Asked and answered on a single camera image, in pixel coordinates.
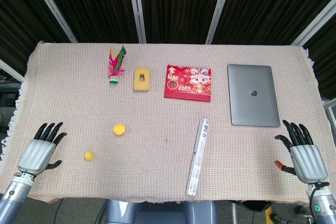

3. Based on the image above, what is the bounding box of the grey robot torso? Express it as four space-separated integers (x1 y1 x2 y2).
103 199 218 224

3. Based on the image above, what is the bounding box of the yellow round cap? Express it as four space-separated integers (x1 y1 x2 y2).
113 123 126 136

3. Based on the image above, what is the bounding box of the white metal frame post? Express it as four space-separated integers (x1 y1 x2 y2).
25 0 78 44
290 1 336 47
205 0 235 45
0 58 25 83
126 0 147 44

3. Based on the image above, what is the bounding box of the yellow sponge with hole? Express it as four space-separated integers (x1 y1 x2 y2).
133 67 151 93

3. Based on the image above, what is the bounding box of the feather shuttlecock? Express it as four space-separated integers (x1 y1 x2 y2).
108 45 127 86

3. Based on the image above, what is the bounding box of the beige woven tablecloth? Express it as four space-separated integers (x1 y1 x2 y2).
0 40 336 207

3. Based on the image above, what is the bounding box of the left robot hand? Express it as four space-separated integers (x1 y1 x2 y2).
17 122 68 177

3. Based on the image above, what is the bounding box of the clear plastic film roll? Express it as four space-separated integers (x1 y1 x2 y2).
186 118 210 197

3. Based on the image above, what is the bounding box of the grey laptop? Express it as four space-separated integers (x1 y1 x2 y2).
227 63 281 128

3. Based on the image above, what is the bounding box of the red 2026 desk calendar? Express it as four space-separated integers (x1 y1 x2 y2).
164 64 213 103

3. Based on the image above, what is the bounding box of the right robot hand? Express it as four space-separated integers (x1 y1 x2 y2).
274 120 329 184

